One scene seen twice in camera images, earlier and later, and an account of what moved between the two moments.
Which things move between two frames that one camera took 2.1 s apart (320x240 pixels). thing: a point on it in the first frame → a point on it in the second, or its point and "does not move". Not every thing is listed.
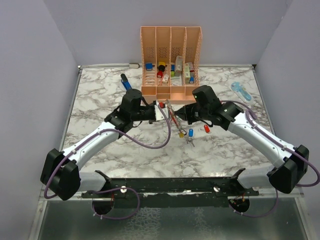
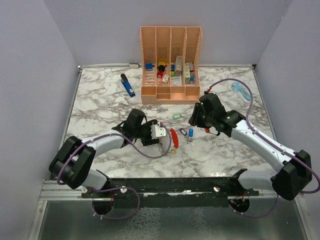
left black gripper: [152, 105] → [149, 140]
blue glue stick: [191, 80] does not move
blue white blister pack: [242, 91] does not move
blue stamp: [149, 66] does not move
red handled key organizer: [167, 104] → [166, 143]
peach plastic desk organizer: [170, 61] does not move
